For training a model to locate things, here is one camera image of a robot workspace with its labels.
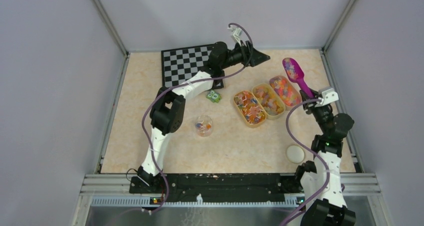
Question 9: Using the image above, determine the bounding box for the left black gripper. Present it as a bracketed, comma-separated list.
[220, 40, 269, 70]

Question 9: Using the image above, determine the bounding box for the magenta plastic scoop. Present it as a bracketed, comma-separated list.
[282, 57, 314, 99]

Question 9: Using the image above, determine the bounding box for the clear plastic cup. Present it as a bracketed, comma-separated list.
[194, 115, 214, 137]

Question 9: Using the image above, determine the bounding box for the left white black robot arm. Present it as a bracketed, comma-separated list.
[136, 41, 271, 193]

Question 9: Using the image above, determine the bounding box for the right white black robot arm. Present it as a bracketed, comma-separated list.
[293, 99, 357, 226]

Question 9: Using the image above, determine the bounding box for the tray with mixed colourful candies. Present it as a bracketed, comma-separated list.
[269, 75, 302, 110]

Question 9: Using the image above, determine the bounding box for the tray with yellow gummy candies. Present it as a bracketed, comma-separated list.
[252, 83, 286, 120]

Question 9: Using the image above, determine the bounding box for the tray with orange wrapped candies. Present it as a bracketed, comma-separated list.
[232, 90, 267, 128]

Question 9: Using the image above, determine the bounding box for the white round lid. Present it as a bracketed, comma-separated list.
[285, 145, 305, 164]

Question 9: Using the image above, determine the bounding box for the green owl toy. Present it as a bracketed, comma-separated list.
[206, 90, 222, 103]

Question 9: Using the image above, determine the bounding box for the black white chessboard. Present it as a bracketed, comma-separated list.
[161, 44, 213, 88]

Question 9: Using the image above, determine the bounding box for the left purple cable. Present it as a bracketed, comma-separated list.
[141, 22, 254, 215]

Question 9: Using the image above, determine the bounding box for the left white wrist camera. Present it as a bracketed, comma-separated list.
[227, 23, 243, 44]

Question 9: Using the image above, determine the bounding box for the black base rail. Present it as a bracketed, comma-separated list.
[129, 173, 304, 203]

